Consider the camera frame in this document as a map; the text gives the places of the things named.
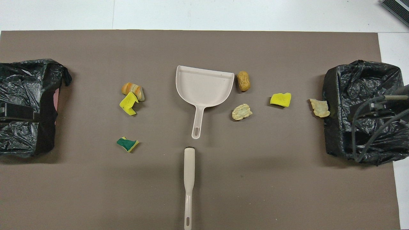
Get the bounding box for orange striped sponge piece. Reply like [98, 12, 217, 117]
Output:
[121, 82, 145, 102]

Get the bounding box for yellow sponge block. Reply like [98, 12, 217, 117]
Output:
[270, 93, 292, 108]

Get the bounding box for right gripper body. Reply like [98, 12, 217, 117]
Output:
[350, 102, 395, 118]

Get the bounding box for black bag-lined trash bin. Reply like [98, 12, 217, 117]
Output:
[0, 58, 73, 157]
[322, 60, 409, 166]

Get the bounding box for green and yellow sponge piece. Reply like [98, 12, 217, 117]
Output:
[116, 137, 140, 153]

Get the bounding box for beige plastic dustpan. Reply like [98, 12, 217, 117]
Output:
[176, 65, 235, 140]

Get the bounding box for pale beige piece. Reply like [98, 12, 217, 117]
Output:
[232, 103, 253, 121]

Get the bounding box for bent yellow sponge piece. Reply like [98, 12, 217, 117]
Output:
[120, 92, 139, 116]

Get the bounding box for pale striped sponge chip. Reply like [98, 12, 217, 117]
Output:
[309, 98, 331, 118]

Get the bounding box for brown table mat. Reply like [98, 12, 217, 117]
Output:
[0, 30, 401, 230]

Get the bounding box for grey ribbed object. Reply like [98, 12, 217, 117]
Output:
[380, 0, 409, 27]

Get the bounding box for brown oval sponge piece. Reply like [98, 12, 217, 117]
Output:
[236, 71, 251, 92]

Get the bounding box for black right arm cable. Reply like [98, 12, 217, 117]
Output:
[351, 96, 409, 163]

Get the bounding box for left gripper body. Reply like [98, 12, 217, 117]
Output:
[0, 102, 35, 122]

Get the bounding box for beige hand brush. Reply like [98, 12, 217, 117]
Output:
[184, 147, 196, 230]

